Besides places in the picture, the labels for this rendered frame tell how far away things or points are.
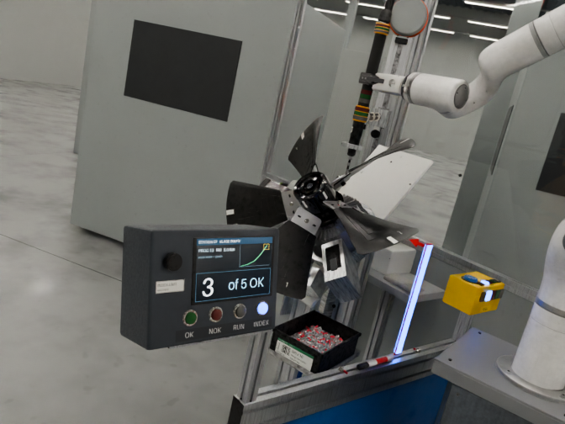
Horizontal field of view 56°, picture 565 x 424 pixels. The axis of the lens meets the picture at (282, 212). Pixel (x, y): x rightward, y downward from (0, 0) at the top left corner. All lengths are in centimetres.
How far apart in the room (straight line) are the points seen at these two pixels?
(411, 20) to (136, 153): 249
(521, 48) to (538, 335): 66
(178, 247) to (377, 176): 126
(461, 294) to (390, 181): 53
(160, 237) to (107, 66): 353
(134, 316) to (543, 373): 93
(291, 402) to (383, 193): 93
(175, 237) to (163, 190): 320
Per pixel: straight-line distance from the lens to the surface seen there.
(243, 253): 93
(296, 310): 195
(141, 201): 418
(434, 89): 143
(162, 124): 402
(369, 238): 149
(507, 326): 217
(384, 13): 163
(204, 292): 90
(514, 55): 139
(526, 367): 140
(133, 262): 90
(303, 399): 129
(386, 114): 220
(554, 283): 134
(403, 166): 200
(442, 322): 231
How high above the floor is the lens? 151
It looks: 13 degrees down
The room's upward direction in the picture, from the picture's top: 13 degrees clockwise
